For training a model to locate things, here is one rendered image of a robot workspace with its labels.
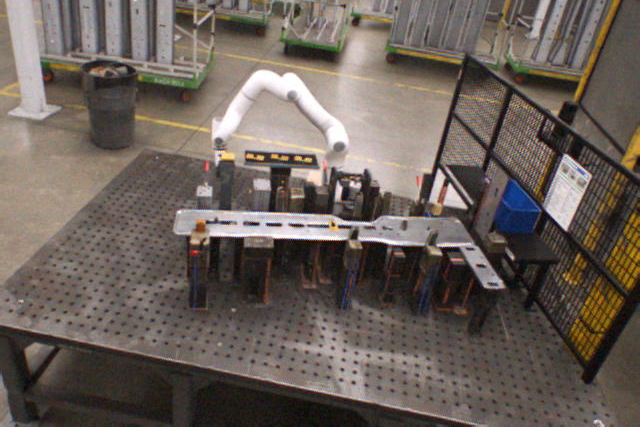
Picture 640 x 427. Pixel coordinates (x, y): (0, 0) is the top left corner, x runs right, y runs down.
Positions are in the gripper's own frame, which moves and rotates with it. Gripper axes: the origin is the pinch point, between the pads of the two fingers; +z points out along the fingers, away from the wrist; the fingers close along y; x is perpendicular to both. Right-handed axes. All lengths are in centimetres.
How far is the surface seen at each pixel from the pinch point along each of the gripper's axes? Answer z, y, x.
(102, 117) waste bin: 58, 199, 96
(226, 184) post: -12.3, -34.7, -2.1
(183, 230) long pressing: -11, -71, 18
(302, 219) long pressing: -10, -63, -36
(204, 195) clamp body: -17, -52, 9
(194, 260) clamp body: -9, -88, 13
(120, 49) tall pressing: 51, 384, 102
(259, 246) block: -14, -87, -13
